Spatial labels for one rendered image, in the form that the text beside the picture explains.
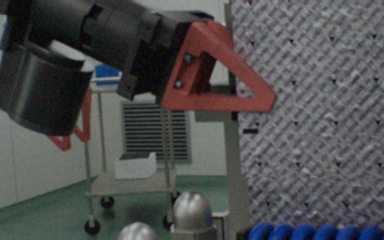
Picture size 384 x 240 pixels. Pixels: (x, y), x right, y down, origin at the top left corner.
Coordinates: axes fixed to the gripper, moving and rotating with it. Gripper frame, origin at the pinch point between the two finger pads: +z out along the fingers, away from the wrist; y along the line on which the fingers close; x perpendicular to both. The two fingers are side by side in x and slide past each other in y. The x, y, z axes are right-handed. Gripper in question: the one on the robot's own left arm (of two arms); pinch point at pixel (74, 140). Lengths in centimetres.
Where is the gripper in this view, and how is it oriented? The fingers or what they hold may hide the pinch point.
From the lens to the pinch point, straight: 127.6
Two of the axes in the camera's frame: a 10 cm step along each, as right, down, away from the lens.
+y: 3.6, -2.0, 9.1
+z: 4.0, 9.2, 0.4
